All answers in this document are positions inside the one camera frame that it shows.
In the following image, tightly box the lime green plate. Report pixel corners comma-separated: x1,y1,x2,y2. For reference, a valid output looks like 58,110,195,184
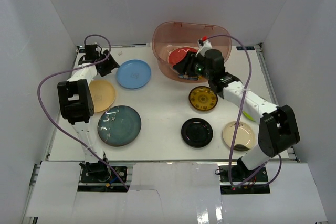
242,111,255,122

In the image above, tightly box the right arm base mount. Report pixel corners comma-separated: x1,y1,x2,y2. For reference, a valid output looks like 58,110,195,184
215,165,268,185

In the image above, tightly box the red floral ceramic plate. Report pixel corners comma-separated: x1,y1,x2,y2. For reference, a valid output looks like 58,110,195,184
167,47,198,65

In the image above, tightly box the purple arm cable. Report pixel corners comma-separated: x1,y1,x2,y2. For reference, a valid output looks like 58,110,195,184
207,34,283,188
37,34,129,190

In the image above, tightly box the yellow-orange plastic plate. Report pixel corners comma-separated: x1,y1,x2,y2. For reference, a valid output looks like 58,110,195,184
89,80,117,113

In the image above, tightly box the beige ceramic plate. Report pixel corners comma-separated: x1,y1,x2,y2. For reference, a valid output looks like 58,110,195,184
222,121,257,152

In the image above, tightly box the light blue plastic plate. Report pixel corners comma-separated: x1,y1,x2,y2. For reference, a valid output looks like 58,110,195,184
116,59,152,89

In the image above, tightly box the yellow patterned black plate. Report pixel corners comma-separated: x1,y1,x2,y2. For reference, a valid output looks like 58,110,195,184
188,86,218,112

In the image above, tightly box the dark teal ceramic plate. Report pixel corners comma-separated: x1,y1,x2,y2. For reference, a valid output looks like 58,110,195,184
97,105,142,147

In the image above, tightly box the black glossy plate front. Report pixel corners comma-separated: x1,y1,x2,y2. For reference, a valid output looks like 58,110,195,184
181,118,213,148

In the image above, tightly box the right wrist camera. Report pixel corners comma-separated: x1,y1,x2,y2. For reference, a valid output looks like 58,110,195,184
197,36,213,56

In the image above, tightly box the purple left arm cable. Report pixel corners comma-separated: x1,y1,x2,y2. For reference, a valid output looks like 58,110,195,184
37,34,129,190

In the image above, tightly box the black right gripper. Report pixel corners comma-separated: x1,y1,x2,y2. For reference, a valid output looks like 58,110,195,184
173,51,213,81

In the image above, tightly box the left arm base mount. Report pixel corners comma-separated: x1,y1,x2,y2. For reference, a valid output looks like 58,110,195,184
79,161,128,185

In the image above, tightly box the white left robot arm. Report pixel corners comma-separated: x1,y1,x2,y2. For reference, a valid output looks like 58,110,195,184
57,44,120,182

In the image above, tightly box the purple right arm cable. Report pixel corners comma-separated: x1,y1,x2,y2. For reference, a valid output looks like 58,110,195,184
207,34,283,188

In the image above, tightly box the right blue corner label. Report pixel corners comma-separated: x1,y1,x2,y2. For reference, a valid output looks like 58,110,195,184
236,46,255,51

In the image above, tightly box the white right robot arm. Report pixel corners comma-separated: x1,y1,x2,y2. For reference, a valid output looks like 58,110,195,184
173,49,300,183

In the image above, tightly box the translucent pink plastic bin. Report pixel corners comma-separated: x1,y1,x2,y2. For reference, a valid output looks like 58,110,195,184
152,22,232,83

